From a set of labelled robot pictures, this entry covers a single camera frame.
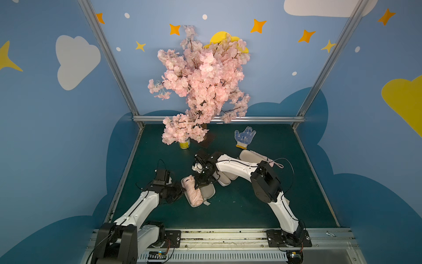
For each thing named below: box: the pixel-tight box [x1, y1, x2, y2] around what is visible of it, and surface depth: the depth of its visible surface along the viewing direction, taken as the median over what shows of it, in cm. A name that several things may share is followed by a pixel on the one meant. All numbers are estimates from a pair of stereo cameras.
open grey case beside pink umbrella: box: [212, 170, 239, 187], surface depth 90 cm
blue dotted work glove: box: [234, 126, 257, 150], surface depth 117 cm
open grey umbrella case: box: [180, 174, 216, 208], surface depth 87 cm
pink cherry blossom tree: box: [147, 25, 251, 145], surface depth 76 cm
